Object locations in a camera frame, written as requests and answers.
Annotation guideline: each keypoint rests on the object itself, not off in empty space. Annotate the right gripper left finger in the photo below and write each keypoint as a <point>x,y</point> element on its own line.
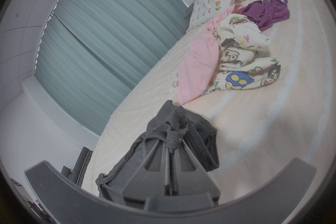
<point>149,178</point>

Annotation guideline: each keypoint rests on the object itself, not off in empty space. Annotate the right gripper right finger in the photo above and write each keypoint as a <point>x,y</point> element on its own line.
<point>191,178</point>

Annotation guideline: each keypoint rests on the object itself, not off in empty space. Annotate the black T-shirt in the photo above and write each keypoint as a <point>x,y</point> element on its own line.
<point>131,162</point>

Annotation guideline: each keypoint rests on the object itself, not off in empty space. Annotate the bed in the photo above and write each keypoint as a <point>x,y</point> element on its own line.
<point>249,118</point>

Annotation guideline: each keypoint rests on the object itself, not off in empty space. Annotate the pink garment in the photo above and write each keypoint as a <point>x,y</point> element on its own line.
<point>196,70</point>

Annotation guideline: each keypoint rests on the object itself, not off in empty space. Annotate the blue-green curtain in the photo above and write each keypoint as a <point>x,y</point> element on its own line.
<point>86,78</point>
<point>126,7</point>

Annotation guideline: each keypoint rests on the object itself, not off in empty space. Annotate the white printed garment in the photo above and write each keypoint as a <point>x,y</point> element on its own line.
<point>244,60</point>

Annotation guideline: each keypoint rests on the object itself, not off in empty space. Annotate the purple garment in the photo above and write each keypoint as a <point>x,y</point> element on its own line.
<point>270,13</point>

